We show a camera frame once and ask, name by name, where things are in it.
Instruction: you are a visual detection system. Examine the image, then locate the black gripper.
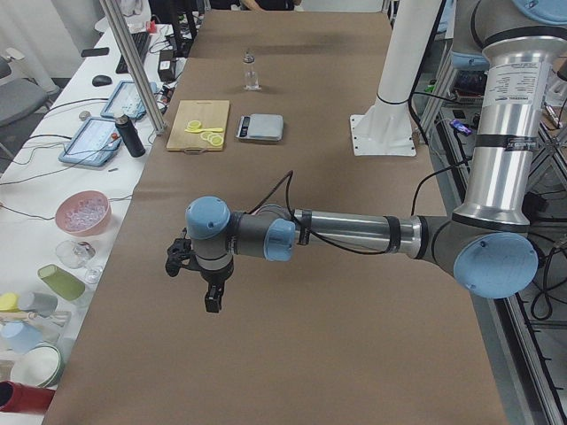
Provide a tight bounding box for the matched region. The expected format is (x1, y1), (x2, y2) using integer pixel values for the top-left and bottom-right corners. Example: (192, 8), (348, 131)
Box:
(200, 263), (234, 313)

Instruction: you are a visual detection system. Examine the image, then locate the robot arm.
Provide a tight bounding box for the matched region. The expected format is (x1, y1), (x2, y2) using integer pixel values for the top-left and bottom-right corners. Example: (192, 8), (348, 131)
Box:
(166, 1), (566, 313)

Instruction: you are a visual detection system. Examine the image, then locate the green cup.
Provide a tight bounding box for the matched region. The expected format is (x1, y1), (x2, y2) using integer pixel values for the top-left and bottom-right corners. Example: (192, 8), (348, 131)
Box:
(37, 264), (86, 301)

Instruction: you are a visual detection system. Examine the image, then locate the grey cup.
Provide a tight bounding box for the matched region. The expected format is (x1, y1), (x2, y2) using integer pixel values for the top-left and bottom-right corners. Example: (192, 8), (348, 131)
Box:
(18, 291), (58, 317)

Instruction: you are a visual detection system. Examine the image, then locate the digital kitchen scale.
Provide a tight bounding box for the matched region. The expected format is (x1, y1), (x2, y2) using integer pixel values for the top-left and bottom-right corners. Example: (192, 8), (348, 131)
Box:
(236, 113), (284, 142)

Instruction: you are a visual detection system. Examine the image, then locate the light blue cup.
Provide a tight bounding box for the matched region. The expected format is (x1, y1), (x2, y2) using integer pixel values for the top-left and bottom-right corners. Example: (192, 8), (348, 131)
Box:
(1, 321), (43, 354)

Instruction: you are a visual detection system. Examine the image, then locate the yellow cup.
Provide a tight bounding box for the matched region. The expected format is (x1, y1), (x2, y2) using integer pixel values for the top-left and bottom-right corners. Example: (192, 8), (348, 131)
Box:
(0, 292), (19, 313)

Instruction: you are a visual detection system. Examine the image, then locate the glass sauce bottle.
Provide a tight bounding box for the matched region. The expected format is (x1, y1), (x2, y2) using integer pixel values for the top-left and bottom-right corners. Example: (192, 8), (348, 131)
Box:
(243, 50), (260, 91)

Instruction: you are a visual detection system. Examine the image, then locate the red cup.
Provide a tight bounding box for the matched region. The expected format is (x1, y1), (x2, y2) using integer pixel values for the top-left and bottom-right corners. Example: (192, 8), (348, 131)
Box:
(1, 381), (56, 414)

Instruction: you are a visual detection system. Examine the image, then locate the pink bowl with ice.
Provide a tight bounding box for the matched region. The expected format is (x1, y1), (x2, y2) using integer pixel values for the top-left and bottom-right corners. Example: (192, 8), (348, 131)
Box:
(55, 190), (112, 236)

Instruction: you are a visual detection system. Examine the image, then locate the lemon slice pair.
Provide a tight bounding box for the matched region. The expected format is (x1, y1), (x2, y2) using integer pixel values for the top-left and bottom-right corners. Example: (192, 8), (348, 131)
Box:
(200, 132), (224, 147)

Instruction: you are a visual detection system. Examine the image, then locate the yellow plastic knife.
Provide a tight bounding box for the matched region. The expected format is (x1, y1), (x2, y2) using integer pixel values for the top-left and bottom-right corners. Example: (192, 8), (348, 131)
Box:
(184, 127), (224, 134)

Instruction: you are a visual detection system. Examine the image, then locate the lemon slice on board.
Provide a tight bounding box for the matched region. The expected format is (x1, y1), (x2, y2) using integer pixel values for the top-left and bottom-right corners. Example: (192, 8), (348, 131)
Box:
(185, 120), (202, 131)

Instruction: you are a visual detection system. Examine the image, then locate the bamboo cutting board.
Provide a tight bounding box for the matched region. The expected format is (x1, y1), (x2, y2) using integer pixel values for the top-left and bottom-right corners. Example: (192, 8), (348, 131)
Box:
(166, 100), (230, 152)

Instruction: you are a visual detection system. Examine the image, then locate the white green-rimmed bowl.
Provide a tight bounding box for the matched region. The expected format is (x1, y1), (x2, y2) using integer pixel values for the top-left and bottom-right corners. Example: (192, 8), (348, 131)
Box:
(10, 344), (64, 388)

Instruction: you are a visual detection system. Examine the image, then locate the near teach pendant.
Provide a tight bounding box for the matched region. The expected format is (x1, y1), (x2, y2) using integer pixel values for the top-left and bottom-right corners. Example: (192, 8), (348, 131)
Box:
(58, 117), (121, 167)

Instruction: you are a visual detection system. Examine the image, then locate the teach pendant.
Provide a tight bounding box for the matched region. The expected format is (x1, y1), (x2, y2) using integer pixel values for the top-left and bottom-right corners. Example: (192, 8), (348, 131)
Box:
(100, 81), (145, 120)
(58, 117), (121, 167)

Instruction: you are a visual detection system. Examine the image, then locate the black thermos bottle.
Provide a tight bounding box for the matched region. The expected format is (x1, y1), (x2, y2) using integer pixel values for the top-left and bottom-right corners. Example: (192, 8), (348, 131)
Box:
(114, 113), (145, 158)

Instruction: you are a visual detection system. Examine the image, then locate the far teach pendant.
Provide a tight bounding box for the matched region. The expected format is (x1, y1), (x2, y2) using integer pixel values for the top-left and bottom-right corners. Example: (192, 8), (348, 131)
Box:
(100, 81), (145, 120)

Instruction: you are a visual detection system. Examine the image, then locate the black power adapter box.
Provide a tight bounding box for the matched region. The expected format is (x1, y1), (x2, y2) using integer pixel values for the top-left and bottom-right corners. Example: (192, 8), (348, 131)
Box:
(158, 50), (177, 82)

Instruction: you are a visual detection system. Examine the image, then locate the black computer mouse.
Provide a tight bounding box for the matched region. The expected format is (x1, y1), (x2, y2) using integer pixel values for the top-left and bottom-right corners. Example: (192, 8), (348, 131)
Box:
(91, 74), (113, 87)

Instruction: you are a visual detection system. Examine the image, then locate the black keyboard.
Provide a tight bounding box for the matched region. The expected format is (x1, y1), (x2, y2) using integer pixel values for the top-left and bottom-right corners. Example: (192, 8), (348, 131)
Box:
(115, 30), (151, 74)

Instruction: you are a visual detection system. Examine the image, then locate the black smartphone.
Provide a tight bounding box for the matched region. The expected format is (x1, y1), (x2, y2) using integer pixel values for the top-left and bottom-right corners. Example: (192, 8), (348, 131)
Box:
(81, 47), (110, 58)

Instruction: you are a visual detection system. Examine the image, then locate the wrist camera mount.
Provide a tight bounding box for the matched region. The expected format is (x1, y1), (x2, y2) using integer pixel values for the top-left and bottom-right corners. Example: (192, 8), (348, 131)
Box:
(165, 228), (199, 277)

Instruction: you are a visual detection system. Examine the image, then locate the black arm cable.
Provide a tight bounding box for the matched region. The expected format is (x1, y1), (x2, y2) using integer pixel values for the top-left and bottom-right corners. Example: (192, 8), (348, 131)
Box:
(250, 169), (470, 255)

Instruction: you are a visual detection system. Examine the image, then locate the aluminium frame post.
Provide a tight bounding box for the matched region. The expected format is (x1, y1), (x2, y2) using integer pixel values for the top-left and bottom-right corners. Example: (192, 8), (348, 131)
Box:
(99, 0), (166, 135)

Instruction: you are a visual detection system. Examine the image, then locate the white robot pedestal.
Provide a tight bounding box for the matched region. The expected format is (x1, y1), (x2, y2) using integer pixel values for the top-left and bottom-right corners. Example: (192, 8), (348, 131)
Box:
(351, 0), (444, 157)

